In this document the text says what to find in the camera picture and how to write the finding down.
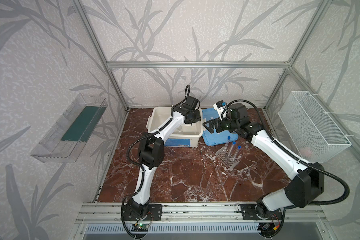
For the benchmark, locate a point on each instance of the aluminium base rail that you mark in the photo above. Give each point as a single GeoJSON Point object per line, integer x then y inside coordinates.
{"type": "Point", "coordinates": [195, 212]}

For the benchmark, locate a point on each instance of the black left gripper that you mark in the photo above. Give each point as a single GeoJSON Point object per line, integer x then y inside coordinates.
{"type": "Point", "coordinates": [193, 117]}

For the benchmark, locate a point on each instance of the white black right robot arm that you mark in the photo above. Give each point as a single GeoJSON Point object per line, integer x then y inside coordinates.
{"type": "Point", "coordinates": [306, 183]}

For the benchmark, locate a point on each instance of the white plastic storage bin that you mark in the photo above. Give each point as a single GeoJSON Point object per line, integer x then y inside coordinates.
{"type": "Point", "coordinates": [191, 133]}

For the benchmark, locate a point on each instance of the clear acrylic wall shelf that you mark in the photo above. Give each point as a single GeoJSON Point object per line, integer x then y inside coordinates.
{"type": "Point", "coordinates": [67, 138]}

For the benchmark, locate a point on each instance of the small clear glass beaker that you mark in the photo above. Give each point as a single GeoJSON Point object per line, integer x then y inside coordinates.
{"type": "Point", "coordinates": [179, 130]}

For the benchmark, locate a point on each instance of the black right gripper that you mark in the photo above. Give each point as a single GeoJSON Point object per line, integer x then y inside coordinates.
{"type": "Point", "coordinates": [217, 124]}

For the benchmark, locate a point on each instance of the blue capped test tube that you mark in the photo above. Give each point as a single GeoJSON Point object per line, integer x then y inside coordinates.
{"type": "Point", "coordinates": [231, 148]}
{"type": "Point", "coordinates": [227, 143]}
{"type": "Point", "coordinates": [236, 154]}

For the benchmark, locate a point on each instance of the white wire mesh basket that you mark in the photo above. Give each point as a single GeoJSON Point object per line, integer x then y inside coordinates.
{"type": "Point", "coordinates": [313, 131]}

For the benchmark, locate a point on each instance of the clear acrylic test tube rack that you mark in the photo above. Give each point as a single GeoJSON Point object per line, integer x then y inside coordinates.
{"type": "Point", "coordinates": [226, 159]}

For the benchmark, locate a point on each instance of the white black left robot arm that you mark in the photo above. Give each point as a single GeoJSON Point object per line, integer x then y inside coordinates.
{"type": "Point", "coordinates": [148, 152]}

